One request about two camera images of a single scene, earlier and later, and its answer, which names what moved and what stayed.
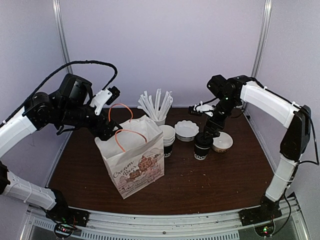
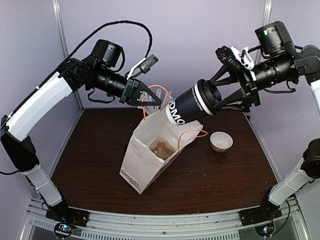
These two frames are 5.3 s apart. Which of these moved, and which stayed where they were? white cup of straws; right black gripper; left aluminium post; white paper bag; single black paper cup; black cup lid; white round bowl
Moved: single black paper cup; white paper bag; right black gripper; black cup lid
Stayed: white cup of straws; left aluminium post; white round bowl
